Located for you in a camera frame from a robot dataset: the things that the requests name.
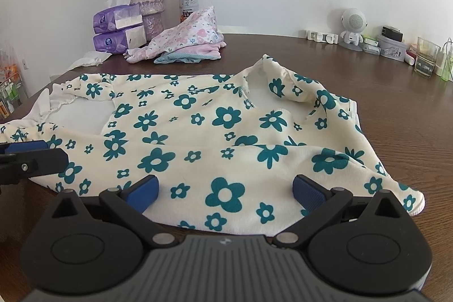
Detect grey patterned tin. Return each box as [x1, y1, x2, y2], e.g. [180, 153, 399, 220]
[377, 35, 408, 63]

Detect teal folded cloth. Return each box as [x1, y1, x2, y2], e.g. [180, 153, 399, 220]
[154, 52, 222, 65]

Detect small green bottle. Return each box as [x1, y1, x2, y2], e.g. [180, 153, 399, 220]
[440, 40, 453, 82]

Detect white robot-shaped speaker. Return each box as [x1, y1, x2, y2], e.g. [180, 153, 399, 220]
[339, 7, 369, 52]

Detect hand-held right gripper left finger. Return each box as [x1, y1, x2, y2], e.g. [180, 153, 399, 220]
[45, 175, 178, 248]

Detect opened purple tissue pack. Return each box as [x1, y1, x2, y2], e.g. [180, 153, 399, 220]
[93, 0, 143, 33]

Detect pink folded cloth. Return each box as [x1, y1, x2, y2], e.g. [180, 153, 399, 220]
[180, 42, 227, 59]

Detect sealed purple tissue pack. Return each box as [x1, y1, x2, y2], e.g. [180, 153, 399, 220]
[93, 29, 147, 55]

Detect square glass cup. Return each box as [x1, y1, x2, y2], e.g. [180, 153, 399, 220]
[413, 36, 441, 78]

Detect pink floral folded clothes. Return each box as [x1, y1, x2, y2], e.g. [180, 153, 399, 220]
[124, 6, 226, 64]

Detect black charger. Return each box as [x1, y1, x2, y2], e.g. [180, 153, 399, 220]
[381, 25, 404, 43]

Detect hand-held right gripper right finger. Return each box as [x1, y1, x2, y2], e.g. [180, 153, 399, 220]
[274, 175, 407, 247]

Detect crumpled white tissue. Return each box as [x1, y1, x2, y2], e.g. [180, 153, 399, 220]
[67, 51, 112, 71]

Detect cream teal-flowered garment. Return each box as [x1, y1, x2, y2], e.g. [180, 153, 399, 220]
[0, 54, 426, 230]

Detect green and white small pack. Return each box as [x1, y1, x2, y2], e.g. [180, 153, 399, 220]
[360, 35, 381, 55]

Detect clear rack with packets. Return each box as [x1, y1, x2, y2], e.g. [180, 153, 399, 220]
[0, 38, 29, 121]

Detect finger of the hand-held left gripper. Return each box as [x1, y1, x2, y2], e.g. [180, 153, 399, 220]
[0, 148, 70, 187]
[0, 140, 49, 155]

